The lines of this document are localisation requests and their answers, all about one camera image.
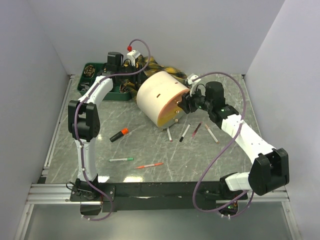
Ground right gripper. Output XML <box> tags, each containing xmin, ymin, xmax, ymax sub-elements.
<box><xmin>177</xmin><ymin>84</ymin><xmax>213</xmax><ymax>115</ymax></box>

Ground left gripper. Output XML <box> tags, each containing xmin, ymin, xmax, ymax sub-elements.
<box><xmin>118</xmin><ymin>62</ymin><xmax>153</xmax><ymax>86</ymax></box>

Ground round cream drawer organizer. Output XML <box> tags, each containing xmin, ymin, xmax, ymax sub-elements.
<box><xmin>136</xmin><ymin>71</ymin><xmax>190</xmax><ymax>129</ymax></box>

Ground red translucent pen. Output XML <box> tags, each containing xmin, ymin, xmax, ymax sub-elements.
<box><xmin>191</xmin><ymin>121</ymin><xmax>203</xmax><ymax>138</ymax></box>

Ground black orange highlighter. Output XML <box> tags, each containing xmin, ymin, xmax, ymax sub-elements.
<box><xmin>109</xmin><ymin>128</ymin><xmax>129</xmax><ymax>143</ymax></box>

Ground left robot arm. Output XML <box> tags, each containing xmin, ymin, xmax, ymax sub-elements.
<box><xmin>67</xmin><ymin>49</ymin><xmax>147</xmax><ymax>201</ymax></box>

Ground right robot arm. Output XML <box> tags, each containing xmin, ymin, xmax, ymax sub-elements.
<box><xmin>178</xmin><ymin>81</ymin><xmax>290</xmax><ymax>199</ymax></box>

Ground yellow plaid cloth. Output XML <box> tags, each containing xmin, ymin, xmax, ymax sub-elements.
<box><xmin>120</xmin><ymin>56</ymin><xmax>187</xmax><ymax>96</ymax></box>

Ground black white marker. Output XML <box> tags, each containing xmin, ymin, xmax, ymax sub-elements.
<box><xmin>179</xmin><ymin>123</ymin><xmax>191</xmax><ymax>143</ymax></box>

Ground white pen pink ends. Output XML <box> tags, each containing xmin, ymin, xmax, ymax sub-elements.
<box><xmin>166</xmin><ymin>127</ymin><xmax>173</xmax><ymax>142</ymax></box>

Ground green compartment tray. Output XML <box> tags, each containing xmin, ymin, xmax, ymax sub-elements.
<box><xmin>77</xmin><ymin>62</ymin><xmax>132</xmax><ymax>102</ymax></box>

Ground brown patterned rolled tie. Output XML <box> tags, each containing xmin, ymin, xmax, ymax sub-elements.
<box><xmin>83</xmin><ymin>64</ymin><xmax>96</xmax><ymax>78</ymax></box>

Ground orange pencil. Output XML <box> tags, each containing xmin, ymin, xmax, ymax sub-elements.
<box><xmin>134</xmin><ymin>162</ymin><xmax>164</xmax><ymax>169</ymax></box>

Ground green capped white pen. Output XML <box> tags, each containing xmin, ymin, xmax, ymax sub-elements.
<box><xmin>109</xmin><ymin>157</ymin><xmax>134</xmax><ymax>163</ymax></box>

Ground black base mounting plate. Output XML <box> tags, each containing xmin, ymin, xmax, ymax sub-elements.
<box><xmin>70</xmin><ymin>181</ymin><xmax>242</xmax><ymax>212</ymax></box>

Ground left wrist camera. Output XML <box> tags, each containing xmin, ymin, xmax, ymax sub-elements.
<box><xmin>126</xmin><ymin>50</ymin><xmax>141</xmax><ymax>66</ymax></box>

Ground aluminium rail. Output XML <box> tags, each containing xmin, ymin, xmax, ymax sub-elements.
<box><xmin>26</xmin><ymin>182</ymin><xmax>290</xmax><ymax>205</ymax></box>

